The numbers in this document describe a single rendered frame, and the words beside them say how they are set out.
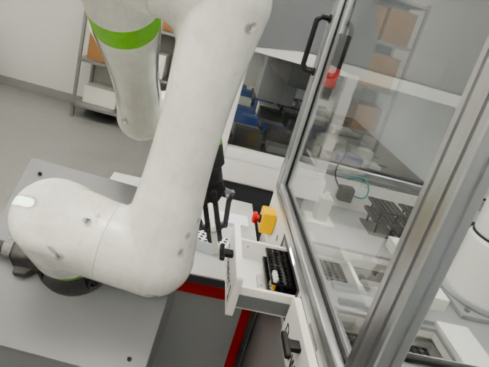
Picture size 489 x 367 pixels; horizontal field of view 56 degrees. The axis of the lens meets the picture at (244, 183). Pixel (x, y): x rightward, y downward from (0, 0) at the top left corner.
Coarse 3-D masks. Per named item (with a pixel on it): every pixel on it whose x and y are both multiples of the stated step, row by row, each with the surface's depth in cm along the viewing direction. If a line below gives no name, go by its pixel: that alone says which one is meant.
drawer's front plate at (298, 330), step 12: (300, 300) 105; (288, 312) 107; (300, 312) 100; (300, 324) 97; (288, 336) 102; (300, 336) 95; (312, 348) 90; (288, 360) 98; (300, 360) 91; (312, 360) 87
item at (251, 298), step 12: (252, 240) 133; (252, 252) 134; (264, 252) 134; (252, 264) 132; (252, 276) 127; (264, 276) 128; (252, 288) 110; (264, 288) 123; (240, 300) 111; (252, 300) 111; (264, 300) 111; (276, 300) 112; (288, 300) 112; (264, 312) 113; (276, 312) 113
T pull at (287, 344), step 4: (284, 332) 95; (284, 336) 94; (284, 340) 93; (288, 340) 93; (292, 340) 94; (296, 340) 94; (284, 344) 92; (288, 344) 92; (292, 344) 92; (296, 344) 93; (300, 344) 93; (284, 348) 91; (288, 348) 91; (292, 348) 92; (296, 348) 92; (300, 348) 92; (284, 352) 91; (288, 352) 90; (296, 352) 92; (284, 356) 90; (288, 356) 89
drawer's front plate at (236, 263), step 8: (232, 232) 132; (240, 232) 128; (232, 240) 128; (240, 240) 124; (232, 248) 125; (240, 248) 120; (240, 256) 116; (232, 264) 118; (240, 264) 112; (232, 272) 115; (240, 272) 109; (232, 280) 112; (240, 280) 107; (232, 288) 109; (240, 288) 108; (232, 296) 108; (232, 304) 109; (232, 312) 110
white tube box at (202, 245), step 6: (198, 234) 149; (204, 234) 151; (198, 240) 146; (204, 240) 148; (222, 240) 150; (228, 240) 151; (198, 246) 146; (204, 246) 146; (210, 246) 146; (204, 252) 147; (210, 252) 146
